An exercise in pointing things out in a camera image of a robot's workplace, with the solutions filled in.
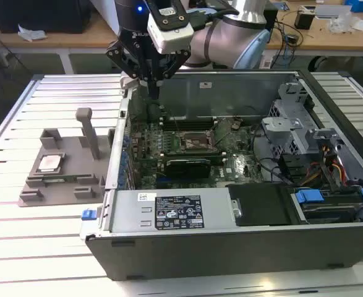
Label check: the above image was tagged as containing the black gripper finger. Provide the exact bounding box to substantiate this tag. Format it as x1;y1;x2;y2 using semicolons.
105;39;155;100
153;48;191;100

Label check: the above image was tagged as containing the silver CPU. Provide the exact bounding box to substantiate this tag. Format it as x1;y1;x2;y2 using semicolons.
36;153;65;173

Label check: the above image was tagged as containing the grey case latch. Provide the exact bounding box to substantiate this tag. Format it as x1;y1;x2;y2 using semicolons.
119;75;140;91

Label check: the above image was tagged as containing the wooden desk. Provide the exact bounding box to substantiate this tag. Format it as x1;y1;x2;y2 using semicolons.
0;0;363;58

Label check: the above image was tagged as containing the black RAM slot bank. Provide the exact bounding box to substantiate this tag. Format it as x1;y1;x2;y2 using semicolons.
160;114;218;131
160;149;225;165

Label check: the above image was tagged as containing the black computer tower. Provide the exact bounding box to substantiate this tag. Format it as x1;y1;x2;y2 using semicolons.
0;0;91;34

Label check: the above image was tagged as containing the crumpled white paper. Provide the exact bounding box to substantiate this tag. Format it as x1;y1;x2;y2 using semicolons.
17;24;48;43

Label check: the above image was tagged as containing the grey parts rack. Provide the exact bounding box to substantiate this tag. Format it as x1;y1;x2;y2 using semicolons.
16;107;116;209

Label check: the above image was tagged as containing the black graphics card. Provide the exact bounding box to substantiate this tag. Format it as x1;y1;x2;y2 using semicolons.
165;157;211;179

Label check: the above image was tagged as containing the green motherboard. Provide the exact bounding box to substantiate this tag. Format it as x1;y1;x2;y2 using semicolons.
128;114;281;189

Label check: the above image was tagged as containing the metal drive cage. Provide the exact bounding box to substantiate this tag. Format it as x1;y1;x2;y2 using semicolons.
261;82;346;161

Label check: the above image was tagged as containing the small black box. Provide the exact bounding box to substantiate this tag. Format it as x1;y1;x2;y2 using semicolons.
294;9;315;31

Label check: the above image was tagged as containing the green RAM stick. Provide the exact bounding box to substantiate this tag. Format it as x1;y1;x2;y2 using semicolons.
43;175;79;184

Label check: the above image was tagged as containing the silver power supply unit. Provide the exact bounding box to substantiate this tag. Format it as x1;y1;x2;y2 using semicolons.
108;189;241;235

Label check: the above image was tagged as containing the black plastic shroud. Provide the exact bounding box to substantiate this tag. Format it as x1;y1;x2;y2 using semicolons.
226;184;293;226

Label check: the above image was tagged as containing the grey flat box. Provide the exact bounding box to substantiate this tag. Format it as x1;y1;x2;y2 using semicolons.
314;4;352;19

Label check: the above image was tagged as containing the clear plastic bag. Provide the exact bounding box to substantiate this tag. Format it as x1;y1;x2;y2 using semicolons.
326;14;360;33

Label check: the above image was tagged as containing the hard disk in blue carrier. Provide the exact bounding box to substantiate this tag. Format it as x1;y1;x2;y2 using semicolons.
294;187;363;224

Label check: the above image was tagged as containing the open black PC case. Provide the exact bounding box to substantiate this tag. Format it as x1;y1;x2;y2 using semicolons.
79;68;363;282

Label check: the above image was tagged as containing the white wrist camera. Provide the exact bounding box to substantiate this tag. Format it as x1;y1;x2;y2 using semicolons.
146;0;195;55

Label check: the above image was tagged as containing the yellow red wire bundle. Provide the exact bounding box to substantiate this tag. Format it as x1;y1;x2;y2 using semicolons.
322;144;348;186

